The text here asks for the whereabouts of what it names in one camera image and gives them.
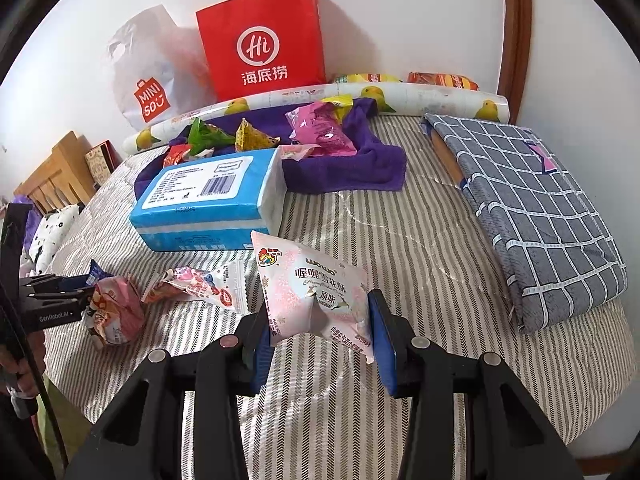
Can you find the yellow chips bag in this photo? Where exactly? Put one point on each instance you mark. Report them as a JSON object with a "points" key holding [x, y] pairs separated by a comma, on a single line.
{"points": [[364, 77]]}

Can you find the pink yellow snack bag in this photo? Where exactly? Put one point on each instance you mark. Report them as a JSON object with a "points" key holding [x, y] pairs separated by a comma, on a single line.
{"points": [[321, 123]]}

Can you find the white spotted pillow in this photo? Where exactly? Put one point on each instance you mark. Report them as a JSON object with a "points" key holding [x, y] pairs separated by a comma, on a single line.
{"points": [[49, 237]]}

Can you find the duck print wallpaper roll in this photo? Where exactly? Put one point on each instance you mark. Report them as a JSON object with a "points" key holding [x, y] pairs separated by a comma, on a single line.
{"points": [[392, 98]]}

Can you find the patterned book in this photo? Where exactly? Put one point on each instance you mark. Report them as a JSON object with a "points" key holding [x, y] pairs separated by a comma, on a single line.
{"points": [[102, 160]]}

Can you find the pink panda snack bag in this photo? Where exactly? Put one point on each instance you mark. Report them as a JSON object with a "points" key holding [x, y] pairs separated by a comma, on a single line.
{"points": [[114, 315]]}

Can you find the red chips bag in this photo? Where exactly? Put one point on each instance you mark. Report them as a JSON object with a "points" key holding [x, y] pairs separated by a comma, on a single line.
{"points": [[442, 79]]}

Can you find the yellow cracker snack packet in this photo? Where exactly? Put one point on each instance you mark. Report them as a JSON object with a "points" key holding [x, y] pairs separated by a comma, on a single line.
{"points": [[248, 138]]}

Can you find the white pink snow cake packet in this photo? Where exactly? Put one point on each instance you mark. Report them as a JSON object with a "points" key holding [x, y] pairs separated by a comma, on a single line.
{"points": [[309, 292]]}

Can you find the blue tissue pack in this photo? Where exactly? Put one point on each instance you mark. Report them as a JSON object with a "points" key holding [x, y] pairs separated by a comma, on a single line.
{"points": [[213, 204]]}

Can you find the white Miniso plastic bag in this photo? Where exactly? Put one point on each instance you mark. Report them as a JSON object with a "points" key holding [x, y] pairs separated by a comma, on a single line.
{"points": [[158, 70]]}

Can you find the green triangular snack packet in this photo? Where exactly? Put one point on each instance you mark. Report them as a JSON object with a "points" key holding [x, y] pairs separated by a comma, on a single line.
{"points": [[203, 137]]}

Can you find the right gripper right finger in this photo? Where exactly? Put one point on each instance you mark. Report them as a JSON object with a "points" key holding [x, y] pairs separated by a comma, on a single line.
{"points": [[506, 433]]}

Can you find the white red snack packet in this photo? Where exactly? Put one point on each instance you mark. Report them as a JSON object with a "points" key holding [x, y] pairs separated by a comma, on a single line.
{"points": [[202, 154]]}

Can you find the person's left hand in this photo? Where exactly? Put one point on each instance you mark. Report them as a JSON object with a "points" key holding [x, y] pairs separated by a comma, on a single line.
{"points": [[26, 385]]}

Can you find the pink bear candy bar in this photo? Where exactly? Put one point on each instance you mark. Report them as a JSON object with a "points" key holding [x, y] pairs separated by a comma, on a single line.
{"points": [[223, 287]]}

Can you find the wooden headboard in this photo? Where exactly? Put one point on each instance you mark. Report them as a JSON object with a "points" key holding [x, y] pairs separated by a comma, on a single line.
{"points": [[62, 179]]}

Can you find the light pink snack packet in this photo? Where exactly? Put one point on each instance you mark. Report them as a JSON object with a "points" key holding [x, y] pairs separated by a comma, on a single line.
{"points": [[296, 152]]}

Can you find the red Haidilao paper bag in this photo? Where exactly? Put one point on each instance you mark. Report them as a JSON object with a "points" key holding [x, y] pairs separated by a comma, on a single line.
{"points": [[255, 46]]}

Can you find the brown wooden door frame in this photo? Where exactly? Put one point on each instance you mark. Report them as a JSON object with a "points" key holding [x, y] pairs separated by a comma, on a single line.
{"points": [[517, 38]]}

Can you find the small blue snack packet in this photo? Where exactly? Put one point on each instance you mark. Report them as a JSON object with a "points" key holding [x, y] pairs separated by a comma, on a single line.
{"points": [[96, 274]]}

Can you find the grey checked folded cloth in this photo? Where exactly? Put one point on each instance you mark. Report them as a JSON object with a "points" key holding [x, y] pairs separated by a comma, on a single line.
{"points": [[559, 258]]}

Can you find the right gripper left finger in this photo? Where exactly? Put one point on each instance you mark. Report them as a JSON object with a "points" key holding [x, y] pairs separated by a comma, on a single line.
{"points": [[139, 434]]}

